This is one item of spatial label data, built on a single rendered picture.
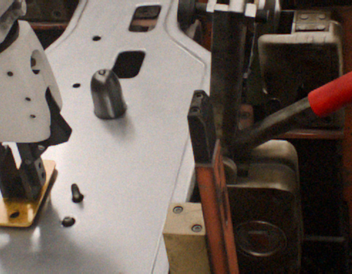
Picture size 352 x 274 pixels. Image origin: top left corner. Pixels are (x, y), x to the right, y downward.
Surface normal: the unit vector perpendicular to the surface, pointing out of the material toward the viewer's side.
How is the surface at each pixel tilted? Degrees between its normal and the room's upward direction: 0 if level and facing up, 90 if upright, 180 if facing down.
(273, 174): 0
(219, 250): 90
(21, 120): 92
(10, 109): 91
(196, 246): 90
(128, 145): 0
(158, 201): 0
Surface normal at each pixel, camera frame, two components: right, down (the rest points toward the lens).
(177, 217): -0.15, -0.78
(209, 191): -0.21, 0.63
